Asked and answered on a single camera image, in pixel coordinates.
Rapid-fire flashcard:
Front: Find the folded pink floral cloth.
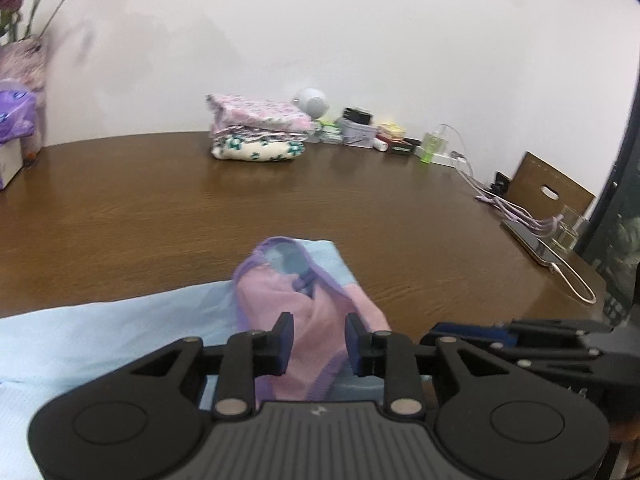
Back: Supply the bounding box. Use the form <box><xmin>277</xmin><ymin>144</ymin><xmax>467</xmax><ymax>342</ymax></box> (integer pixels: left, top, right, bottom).
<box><xmin>206</xmin><ymin>92</ymin><xmax>315</xmax><ymax>136</ymax></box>

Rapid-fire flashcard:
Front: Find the purple soft tissue pack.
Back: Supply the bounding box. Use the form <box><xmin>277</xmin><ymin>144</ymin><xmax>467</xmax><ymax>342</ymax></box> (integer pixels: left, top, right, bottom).
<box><xmin>0</xmin><ymin>77</ymin><xmax>38</xmax><ymax>143</ymax></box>

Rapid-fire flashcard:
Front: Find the pink and blue mesh vest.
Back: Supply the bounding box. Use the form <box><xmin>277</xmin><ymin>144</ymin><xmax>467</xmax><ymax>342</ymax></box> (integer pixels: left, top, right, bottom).
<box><xmin>0</xmin><ymin>236</ymin><xmax>393</xmax><ymax>480</ymax></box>

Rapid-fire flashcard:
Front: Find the folded cream green-flower cloth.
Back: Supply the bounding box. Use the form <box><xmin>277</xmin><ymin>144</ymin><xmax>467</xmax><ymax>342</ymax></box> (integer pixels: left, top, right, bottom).
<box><xmin>210</xmin><ymin>136</ymin><xmax>306</xmax><ymax>163</ymax></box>

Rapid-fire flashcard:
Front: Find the folded ruffled lilac cloth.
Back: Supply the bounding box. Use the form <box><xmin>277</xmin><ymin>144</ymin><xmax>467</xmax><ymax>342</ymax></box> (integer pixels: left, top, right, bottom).
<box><xmin>209</xmin><ymin>122</ymin><xmax>307</xmax><ymax>147</ymax></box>

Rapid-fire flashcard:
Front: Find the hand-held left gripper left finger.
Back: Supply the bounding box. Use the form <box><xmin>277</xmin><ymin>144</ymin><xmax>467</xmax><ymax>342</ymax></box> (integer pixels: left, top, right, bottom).
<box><xmin>130</xmin><ymin>311</ymin><xmax>295</xmax><ymax>421</ymax></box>

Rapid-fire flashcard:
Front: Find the green spray bottle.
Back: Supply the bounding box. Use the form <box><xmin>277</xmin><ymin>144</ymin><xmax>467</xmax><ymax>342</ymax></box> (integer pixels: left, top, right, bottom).
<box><xmin>420</xmin><ymin>130</ymin><xmax>443</xmax><ymax>165</ymax></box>

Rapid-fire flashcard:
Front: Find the brown cardboard sheet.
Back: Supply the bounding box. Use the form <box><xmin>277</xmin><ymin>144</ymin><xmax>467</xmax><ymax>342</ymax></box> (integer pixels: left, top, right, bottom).
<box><xmin>504</xmin><ymin>151</ymin><xmax>597</xmax><ymax>221</ymax></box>

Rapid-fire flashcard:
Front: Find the purple and white tissue box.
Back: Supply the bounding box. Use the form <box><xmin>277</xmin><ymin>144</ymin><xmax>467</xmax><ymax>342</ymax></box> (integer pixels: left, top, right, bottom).
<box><xmin>0</xmin><ymin>137</ymin><xmax>25</xmax><ymax>193</ymax></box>

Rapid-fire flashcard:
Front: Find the white robot figure speaker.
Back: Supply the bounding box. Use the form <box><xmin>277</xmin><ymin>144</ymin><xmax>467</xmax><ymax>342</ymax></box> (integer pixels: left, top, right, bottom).
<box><xmin>292</xmin><ymin>87</ymin><xmax>332</xmax><ymax>121</ymax></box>

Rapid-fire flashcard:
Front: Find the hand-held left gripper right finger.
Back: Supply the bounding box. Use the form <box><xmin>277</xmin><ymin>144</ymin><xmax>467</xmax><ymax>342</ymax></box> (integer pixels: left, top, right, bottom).
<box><xmin>345</xmin><ymin>312</ymin><xmax>508</xmax><ymax>421</ymax></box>

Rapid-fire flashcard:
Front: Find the small black box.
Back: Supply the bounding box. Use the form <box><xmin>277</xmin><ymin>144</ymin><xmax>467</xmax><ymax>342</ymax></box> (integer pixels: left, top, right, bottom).
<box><xmin>342</xmin><ymin>106</ymin><xmax>375</xmax><ymax>126</ymax></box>

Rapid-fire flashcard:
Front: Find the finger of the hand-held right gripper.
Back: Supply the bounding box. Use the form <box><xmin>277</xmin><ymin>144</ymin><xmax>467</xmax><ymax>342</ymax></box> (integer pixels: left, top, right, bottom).
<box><xmin>419</xmin><ymin>318</ymin><xmax>614</xmax><ymax>349</ymax></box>
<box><xmin>491</xmin><ymin>336</ymin><xmax>602</xmax><ymax>377</ymax></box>

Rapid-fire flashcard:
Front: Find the person's right hand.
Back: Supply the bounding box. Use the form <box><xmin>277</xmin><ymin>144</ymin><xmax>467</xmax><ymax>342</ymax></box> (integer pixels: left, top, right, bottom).
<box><xmin>607</xmin><ymin>412</ymin><xmax>638</xmax><ymax>480</ymax></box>

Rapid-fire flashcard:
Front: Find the clear acrylic organizer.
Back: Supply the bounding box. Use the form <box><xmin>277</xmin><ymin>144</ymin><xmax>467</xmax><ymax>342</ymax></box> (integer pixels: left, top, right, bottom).
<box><xmin>550</xmin><ymin>204</ymin><xmax>592</xmax><ymax>257</ymax></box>

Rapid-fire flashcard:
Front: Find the white charging cable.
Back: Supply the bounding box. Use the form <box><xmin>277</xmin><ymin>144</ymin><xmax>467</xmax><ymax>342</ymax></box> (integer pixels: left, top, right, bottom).
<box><xmin>435</xmin><ymin>122</ymin><xmax>598</xmax><ymax>306</ymax></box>

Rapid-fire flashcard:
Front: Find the smartphone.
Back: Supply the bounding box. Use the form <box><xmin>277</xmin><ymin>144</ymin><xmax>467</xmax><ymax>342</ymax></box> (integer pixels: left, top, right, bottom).
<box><xmin>500</xmin><ymin>219</ymin><xmax>563</xmax><ymax>267</ymax></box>

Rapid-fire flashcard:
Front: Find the dark glass door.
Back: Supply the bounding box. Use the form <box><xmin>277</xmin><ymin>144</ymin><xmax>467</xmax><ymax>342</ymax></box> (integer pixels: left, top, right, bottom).
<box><xmin>575</xmin><ymin>105</ymin><xmax>640</xmax><ymax>331</ymax></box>

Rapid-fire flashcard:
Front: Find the white power strip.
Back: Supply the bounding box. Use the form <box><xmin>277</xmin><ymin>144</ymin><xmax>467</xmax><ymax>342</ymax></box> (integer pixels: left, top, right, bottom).
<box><xmin>415</xmin><ymin>152</ymin><xmax>468</xmax><ymax>168</ymax></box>

